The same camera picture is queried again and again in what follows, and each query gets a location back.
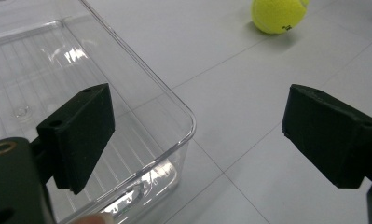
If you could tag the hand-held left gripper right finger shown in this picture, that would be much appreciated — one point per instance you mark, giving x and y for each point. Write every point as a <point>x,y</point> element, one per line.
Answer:
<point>326,137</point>

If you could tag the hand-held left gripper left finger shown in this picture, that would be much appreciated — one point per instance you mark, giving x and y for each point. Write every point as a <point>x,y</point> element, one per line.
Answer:
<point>78,133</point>

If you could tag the clear plastic container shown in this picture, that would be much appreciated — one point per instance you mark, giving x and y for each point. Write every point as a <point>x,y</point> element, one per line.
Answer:
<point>34,71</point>

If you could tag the yellow tennis ball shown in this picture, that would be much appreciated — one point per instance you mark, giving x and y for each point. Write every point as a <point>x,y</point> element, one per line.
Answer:
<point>277,14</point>

